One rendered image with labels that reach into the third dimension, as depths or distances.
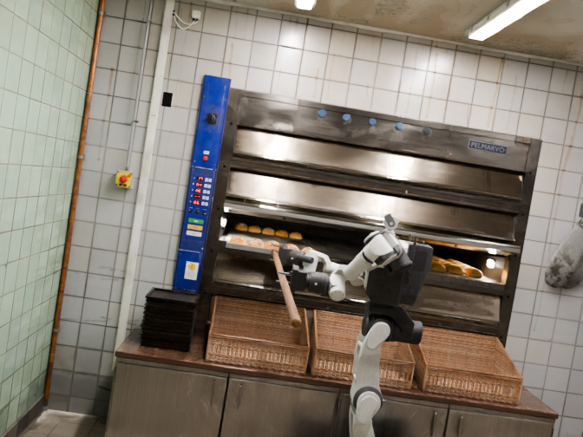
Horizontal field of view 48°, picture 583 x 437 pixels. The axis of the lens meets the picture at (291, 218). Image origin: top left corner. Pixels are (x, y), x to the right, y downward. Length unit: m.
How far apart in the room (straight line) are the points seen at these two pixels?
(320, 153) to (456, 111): 0.87
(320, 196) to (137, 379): 1.50
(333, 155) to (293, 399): 1.45
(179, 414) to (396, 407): 1.16
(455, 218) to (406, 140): 0.57
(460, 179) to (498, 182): 0.24
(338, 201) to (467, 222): 0.81
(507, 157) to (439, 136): 0.45
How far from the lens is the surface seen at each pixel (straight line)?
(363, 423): 3.27
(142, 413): 3.71
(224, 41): 4.07
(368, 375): 3.25
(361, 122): 4.06
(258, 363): 3.63
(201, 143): 3.97
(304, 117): 4.03
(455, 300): 4.25
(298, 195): 3.99
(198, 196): 3.97
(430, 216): 4.13
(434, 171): 4.14
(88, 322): 4.21
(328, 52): 4.08
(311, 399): 3.65
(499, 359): 4.26
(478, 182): 4.21
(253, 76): 4.03
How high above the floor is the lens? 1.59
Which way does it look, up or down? 3 degrees down
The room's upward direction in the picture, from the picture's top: 9 degrees clockwise
